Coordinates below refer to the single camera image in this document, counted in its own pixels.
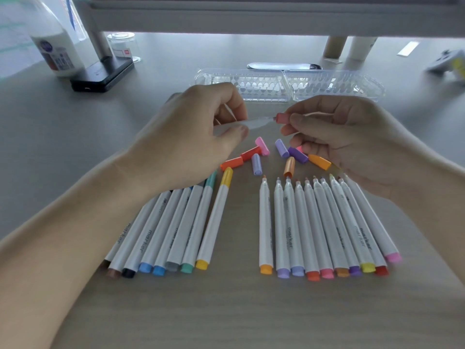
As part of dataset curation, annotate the mint-ended white marker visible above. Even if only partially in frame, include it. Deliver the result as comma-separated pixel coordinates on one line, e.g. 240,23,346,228
180,170,218,275

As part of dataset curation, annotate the grey desk shelf riser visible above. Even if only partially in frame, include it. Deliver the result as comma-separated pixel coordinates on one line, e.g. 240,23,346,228
72,0,465,61

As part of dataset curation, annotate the red-tipped white marker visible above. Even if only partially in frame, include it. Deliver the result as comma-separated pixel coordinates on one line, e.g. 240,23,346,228
293,179,321,282

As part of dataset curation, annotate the pink-ended white marker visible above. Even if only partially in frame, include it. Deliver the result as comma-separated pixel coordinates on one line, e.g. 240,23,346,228
303,177,335,280

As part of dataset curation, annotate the person's left forearm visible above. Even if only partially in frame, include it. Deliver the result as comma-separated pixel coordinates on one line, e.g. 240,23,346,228
0,152,157,349

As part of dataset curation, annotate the person's right hand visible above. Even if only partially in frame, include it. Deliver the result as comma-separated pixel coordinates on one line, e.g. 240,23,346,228
280,95,426,201

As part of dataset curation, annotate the brown paper cup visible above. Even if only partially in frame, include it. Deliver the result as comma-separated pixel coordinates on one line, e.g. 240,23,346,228
322,36,348,61

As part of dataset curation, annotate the yellow-green-tipped white marker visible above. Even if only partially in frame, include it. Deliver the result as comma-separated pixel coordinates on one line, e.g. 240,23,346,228
328,173,377,274

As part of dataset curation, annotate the set of red-toned caps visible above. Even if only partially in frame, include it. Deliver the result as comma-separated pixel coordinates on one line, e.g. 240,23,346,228
219,137,333,178

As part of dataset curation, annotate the white milk bottle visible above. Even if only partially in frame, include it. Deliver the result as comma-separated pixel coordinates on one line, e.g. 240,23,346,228
16,0,86,78

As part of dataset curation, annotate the small clear jar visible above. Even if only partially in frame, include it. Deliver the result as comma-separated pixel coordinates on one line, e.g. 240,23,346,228
107,32,141,63

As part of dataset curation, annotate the person's left hand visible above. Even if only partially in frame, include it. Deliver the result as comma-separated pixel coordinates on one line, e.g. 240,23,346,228
123,82,250,201

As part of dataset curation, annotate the orange-tipped white marker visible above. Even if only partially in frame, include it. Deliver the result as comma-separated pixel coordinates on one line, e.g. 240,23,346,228
259,174,274,276

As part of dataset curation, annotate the clear plastic marker case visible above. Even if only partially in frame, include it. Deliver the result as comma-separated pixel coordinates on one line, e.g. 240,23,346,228
194,67,387,103

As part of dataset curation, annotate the tan-ended white marker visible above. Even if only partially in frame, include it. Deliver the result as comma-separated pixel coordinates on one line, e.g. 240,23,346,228
106,194,162,280

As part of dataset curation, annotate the white and yellow controller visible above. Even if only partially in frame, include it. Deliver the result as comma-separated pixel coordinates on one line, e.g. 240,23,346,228
425,48,465,82

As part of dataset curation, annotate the brown-ended white marker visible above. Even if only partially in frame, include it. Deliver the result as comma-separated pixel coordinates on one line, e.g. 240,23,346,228
103,243,121,269

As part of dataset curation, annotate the black-ended white marker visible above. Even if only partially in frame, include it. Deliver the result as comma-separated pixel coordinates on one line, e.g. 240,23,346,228
121,190,173,280

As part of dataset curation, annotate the sky-blue-ended white marker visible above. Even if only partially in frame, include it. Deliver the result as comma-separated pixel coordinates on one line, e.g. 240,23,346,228
152,186,193,277
138,188,184,274

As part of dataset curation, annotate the dusty-pink-ended white marker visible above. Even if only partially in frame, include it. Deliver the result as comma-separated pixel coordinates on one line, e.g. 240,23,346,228
212,116,277,137

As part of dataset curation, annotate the purple marker cap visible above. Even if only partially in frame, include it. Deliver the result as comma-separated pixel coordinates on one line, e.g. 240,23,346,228
288,146,310,164

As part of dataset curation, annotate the black rectangular power bank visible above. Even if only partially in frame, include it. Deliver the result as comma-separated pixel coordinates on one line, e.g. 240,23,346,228
70,56,135,93

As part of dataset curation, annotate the white paper cup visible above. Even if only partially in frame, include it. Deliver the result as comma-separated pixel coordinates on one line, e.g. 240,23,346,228
347,36,378,62

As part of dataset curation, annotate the set of red-toned markers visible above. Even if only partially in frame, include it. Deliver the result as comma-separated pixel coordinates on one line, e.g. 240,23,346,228
259,173,403,282

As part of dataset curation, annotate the white paper slip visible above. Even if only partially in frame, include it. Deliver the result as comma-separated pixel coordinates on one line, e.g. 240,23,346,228
396,41,420,57

